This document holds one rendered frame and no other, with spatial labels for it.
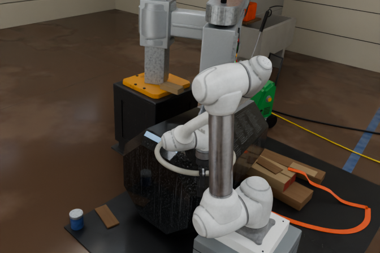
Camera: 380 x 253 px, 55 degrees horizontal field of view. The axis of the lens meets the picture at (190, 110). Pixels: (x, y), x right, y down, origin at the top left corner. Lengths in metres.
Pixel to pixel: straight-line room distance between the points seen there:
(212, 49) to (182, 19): 0.78
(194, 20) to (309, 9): 4.54
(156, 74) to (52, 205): 1.44
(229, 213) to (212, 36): 1.29
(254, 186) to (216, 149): 0.32
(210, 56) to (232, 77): 1.20
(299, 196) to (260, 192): 1.74
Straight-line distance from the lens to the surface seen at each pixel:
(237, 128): 2.89
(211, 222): 1.58
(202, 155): 1.91
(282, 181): 3.34
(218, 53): 2.51
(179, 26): 3.23
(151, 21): 3.21
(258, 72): 1.39
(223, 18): 2.42
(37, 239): 3.08
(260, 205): 1.69
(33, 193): 3.49
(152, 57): 3.39
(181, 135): 1.75
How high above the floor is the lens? 2.14
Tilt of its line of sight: 27 degrees down
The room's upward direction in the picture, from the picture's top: 4 degrees clockwise
